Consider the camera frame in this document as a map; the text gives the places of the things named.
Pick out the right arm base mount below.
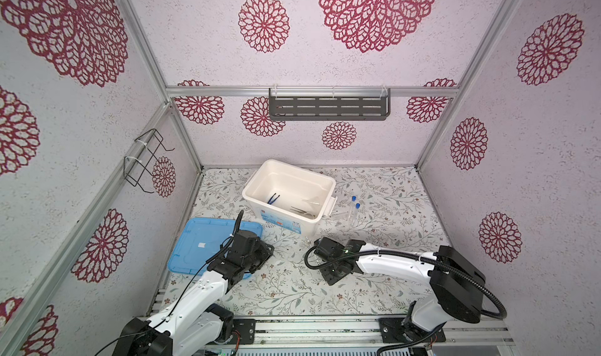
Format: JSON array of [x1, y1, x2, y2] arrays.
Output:
[[378, 316, 427, 343]]

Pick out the black wire wall rack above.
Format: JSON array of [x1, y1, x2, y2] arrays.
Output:
[[122, 129, 175, 196]]

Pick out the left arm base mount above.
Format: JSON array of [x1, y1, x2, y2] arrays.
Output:
[[209, 318, 257, 346]]

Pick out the grey wall shelf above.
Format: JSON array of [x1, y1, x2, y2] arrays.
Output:
[[268, 89, 391, 121]]

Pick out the blue plastic bin lid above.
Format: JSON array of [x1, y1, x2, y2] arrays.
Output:
[[167, 218, 264, 276]]

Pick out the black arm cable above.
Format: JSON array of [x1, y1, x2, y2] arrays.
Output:
[[93, 209, 245, 356], [304, 245, 508, 320]]

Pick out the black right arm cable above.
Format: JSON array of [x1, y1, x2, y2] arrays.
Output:
[[304, 245, 508, 320]]

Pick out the metal tweezers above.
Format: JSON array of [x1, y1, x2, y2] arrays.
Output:
[[290, 207, 315, 218]]

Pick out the blue pen dropper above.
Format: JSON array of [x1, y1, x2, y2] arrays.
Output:
[[267, 193, 280, 204]]

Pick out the white plastic storage bin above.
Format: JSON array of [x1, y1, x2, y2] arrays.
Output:
[[242, 159, 337, 238]]

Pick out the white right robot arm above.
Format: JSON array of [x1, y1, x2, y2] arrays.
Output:
[[305, 237, 485, 338]]

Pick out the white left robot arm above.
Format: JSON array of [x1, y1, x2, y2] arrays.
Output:
[[113, 230, 275, 355]]

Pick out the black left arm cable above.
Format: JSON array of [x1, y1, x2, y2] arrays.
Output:
[[93, 209, 245, 356]]

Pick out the blue capped test tube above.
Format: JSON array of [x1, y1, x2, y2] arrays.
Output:
[[349, 196, 358, 218], [352, 203, 361, 227]]

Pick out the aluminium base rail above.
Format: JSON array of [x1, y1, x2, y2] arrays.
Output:
[[119, 313, 517, 356]]

